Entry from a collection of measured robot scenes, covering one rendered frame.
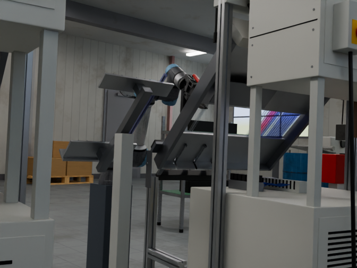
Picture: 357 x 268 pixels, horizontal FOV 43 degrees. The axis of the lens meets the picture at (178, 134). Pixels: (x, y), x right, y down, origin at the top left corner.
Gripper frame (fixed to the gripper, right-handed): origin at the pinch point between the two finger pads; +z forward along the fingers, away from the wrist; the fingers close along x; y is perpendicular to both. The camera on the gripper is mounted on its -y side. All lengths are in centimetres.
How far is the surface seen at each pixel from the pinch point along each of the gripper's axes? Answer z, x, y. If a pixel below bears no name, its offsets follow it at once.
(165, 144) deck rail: -3.5, -10.1, -21.4
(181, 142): -3.1, -2.1, -19.8
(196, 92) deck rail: 4.6, -10.0, 9.2
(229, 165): -4.7, 32.5, -32.7
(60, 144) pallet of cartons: -630, 175, -418
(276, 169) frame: -3, 64, -34
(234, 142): -2.5, 26.8, -17.7
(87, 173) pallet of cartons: -574, 225, -451
